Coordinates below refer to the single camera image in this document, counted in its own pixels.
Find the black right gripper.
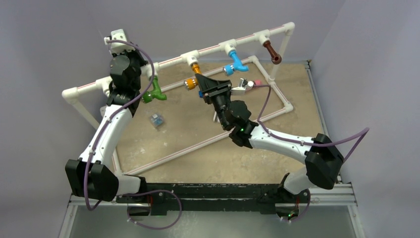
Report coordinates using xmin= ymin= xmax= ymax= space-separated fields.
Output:
xmin=193 ymin=75 xmax=232 ymax=130

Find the orange faucet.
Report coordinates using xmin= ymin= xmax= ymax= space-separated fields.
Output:
xmin=184 ymin=63 xmax=201 ymax=90

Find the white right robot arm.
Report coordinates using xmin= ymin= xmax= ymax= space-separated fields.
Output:
xmin=195 ymin=73 xmax=344 ymax=202

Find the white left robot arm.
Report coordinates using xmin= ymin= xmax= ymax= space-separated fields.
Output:
xmin=65 ymin=51 xmax=148 ymax=203

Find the blue faucet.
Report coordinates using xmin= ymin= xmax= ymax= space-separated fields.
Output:
xmin=223 ymin=50 xmax=249 ymax=76

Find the clear blue plastic packet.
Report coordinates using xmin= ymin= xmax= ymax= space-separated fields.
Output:
xmin=149 ymin=113 xmax=164 ymax=129

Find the green faucet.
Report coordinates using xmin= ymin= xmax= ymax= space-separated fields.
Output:
xmin=142 ymin=76 xmax=167 ymax=104

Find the brown faucet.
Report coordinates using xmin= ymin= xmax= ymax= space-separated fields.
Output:
xmin=262 ymin=40 xmax=282 ymax=65

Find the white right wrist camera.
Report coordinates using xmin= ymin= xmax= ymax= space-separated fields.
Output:
xmin=231 ymin=78 xmax=255 ymax=96

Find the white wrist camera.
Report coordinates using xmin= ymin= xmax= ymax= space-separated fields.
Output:
xmin=104 ymin=29 xmax=135 ymax=55
xmin=231 ymin=78 xmax=255 ymax=96

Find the white PVC pipe frame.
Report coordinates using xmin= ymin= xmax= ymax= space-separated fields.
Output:
xmin=61 ymin=21 xmax=296 ymax=175

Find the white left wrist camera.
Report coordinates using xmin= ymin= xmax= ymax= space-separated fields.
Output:
xmin=104 ymin=29 xmax=135 ymax=55

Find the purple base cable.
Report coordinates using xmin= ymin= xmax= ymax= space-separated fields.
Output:
xmin=126 ymin=189 xmax=183 ymax=231

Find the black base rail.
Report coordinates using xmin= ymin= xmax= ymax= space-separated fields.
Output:
xmin=70 ymin=182 xmax=358 ymax=218

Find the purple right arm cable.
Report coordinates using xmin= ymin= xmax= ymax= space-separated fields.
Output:
xmin=253 ymin=84 xmax=370 ymax=165

